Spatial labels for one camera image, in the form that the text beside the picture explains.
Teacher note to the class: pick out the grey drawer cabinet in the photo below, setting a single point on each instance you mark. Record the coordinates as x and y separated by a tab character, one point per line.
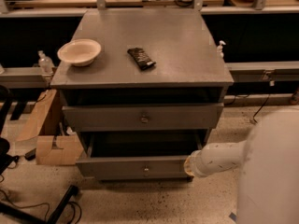
188	68

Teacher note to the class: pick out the white pump bottle right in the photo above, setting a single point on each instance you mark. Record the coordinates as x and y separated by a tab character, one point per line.
220	48

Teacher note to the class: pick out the black snack packet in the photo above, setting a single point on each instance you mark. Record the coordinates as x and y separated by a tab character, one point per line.
141	58

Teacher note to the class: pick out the white paper bowl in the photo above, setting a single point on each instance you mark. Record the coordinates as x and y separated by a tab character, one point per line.
79	52

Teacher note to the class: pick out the brown cardboard box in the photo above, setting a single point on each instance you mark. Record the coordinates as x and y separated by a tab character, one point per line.
43	128

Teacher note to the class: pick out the black office chair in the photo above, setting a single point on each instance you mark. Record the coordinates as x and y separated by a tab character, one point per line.
6	98

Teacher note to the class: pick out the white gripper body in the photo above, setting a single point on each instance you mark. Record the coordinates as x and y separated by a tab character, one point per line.
195	163

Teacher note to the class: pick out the clear sanitizer bottle left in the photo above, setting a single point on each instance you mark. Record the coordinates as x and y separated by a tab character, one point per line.
45	63

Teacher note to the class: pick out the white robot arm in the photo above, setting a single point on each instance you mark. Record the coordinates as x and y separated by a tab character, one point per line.
268	163

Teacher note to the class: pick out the grey drawer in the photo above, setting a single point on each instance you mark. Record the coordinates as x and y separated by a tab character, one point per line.
111	156
101	118

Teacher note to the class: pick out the grey top drawer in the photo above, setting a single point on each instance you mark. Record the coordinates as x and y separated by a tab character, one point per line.
101	118

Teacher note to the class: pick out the black stand leg left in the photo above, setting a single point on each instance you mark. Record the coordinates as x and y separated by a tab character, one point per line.
40	213

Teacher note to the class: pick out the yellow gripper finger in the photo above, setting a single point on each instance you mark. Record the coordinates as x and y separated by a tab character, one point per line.
187	167

